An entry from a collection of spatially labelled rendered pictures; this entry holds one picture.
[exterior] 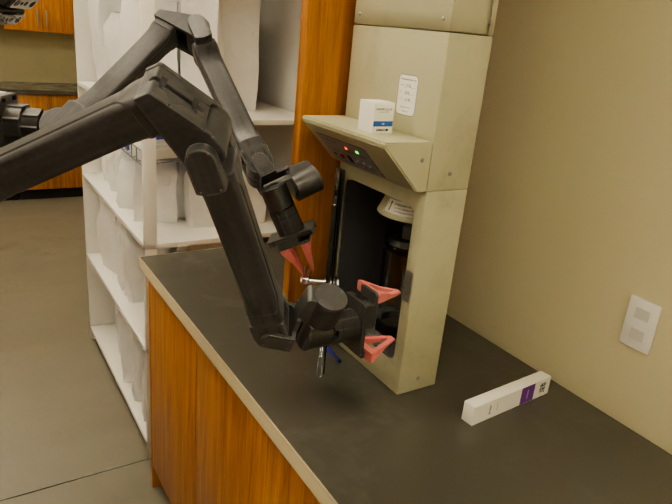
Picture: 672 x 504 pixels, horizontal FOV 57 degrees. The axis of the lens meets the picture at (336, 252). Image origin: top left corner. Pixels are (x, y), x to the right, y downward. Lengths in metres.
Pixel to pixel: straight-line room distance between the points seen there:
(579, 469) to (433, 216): 0.57
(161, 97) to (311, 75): 0.75
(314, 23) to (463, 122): 0.43
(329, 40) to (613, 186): 0.71
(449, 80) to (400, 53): 0.14
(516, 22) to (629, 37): 0.32
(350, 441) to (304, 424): 0.10
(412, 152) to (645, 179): 0.52
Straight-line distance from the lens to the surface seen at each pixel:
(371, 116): 1.24
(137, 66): 1.48
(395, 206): 1.36
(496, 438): 1.36
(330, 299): 1.00
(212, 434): 1.77
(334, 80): 1.50
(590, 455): 1.40
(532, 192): 1.62
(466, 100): 1.25
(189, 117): 0.76
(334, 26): 1.49
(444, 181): 1.26
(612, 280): 1.51
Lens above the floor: 1.70
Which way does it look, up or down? 20 degrees down
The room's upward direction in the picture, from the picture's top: 6 degrees clockwise
